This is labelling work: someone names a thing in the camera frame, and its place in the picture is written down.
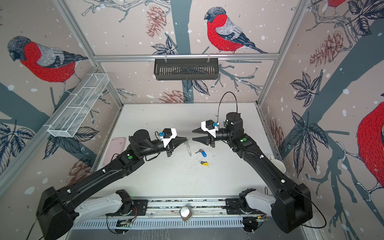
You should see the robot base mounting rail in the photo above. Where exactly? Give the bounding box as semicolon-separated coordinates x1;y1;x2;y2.
71;196;271;232

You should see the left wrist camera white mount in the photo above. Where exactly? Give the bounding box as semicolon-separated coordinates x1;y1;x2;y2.
159;128;177;148

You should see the dark grey hanging shelf basket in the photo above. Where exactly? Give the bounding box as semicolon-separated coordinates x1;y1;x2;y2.
154;58;219;81

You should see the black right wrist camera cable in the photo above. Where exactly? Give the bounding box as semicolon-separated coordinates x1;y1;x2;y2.
215;91;239;121

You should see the white wire mesh basket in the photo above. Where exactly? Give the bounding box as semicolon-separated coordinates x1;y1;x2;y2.
48;73;110;138

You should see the pink rectangular tray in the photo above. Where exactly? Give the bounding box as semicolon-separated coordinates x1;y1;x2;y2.
102;137;126;167

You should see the white ceramic mug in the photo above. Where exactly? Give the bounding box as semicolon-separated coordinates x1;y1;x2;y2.
269;155;286;174

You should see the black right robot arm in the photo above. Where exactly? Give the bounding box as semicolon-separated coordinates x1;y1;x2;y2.
193;112;313;234

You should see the silver metal keyring carabiner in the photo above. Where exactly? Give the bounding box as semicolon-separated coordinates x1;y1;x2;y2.
184;140;192;157

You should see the round silver knob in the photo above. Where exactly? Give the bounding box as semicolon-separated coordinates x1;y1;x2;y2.
179;206;192;221

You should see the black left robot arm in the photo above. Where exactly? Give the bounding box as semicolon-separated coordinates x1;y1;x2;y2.
36;129;188;240

